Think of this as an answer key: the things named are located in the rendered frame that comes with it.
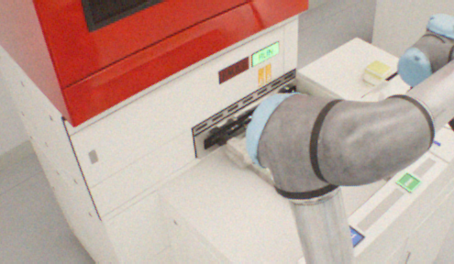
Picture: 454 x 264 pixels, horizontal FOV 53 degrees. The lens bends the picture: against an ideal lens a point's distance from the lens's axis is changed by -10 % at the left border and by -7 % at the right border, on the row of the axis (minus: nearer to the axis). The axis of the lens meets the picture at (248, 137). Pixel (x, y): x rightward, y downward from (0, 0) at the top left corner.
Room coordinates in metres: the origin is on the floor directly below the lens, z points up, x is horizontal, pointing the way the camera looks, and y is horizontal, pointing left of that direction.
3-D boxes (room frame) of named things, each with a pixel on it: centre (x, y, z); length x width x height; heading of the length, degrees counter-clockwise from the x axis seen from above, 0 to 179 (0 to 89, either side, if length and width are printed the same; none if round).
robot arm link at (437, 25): (0.86, -0.42, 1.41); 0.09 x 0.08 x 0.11; 137
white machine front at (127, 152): (1.13, 0.14, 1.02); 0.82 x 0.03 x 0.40; 131
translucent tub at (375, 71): (1.30, -0.44, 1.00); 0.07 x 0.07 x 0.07; 43
